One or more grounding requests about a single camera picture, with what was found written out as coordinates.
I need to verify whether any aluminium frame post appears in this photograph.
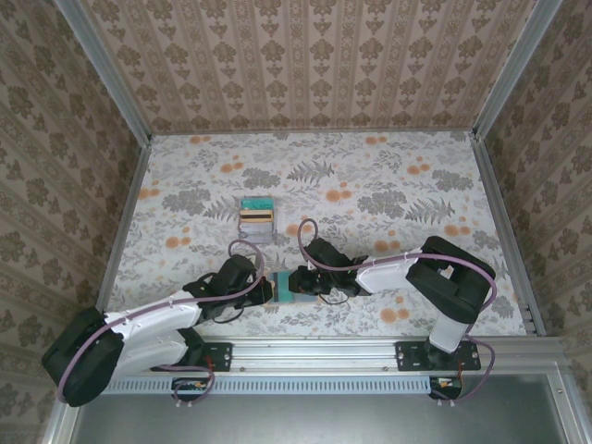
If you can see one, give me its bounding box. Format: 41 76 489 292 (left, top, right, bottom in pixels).
52 0 154 145
471 0 564 140

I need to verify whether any teal card with dark stripe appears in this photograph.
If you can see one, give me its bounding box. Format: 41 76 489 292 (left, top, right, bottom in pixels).
276 272 296 304

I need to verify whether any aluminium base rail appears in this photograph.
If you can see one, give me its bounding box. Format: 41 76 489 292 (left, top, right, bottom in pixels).
68 336 566 376

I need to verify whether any grey metal panel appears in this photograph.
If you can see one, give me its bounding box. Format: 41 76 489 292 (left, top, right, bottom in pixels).
40 369 592 444

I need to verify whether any black cable connector box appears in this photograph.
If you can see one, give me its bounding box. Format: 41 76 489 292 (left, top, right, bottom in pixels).
171 376 210 403
427 375 463 401

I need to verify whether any white slotted cable duct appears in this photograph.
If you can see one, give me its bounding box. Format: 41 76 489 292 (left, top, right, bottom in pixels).
104 375 434 396

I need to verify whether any aluminium side rail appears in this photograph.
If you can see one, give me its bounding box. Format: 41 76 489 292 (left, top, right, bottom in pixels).
470 131 548 337
86 136 153 339

